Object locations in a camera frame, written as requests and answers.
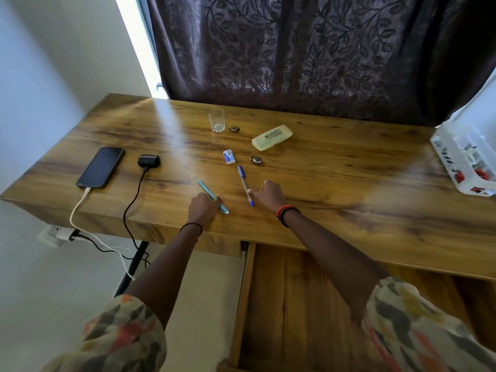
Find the person's left hand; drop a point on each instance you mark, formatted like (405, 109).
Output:
(203, 211)

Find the person's right hand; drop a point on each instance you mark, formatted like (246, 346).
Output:
(269, 197)

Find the light blue pen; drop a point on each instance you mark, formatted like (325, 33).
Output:
(204, 187)

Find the blue capped clear pen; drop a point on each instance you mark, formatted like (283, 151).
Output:
(241, 172)

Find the small round silver object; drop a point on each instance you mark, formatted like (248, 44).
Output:
(255, 160)

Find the white and blue eraser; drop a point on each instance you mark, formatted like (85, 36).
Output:
(229, 157)

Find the pale green plastic case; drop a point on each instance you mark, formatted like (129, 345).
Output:
(271, 138)

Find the black earbuds case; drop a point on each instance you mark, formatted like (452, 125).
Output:
(149, 161)

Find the clear drinking glass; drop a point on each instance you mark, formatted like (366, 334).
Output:
(217, 121)

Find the black smartphone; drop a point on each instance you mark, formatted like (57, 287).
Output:
(100, 168)

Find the wooden drawer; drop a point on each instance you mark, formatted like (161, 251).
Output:
(310, 306)

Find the white plastic slotted basket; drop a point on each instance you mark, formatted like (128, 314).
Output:
(445, 151)

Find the black thread wristband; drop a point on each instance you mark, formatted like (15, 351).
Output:
(191, 224)

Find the red wristband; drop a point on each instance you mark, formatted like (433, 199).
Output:
(284, 208)

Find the white charger plug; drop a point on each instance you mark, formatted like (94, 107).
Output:
(66, 234)

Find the brown leaf-patterned curtain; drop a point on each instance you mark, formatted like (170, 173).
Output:
(310, 54)

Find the white wall socket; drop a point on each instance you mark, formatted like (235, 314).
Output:
(46, 238)

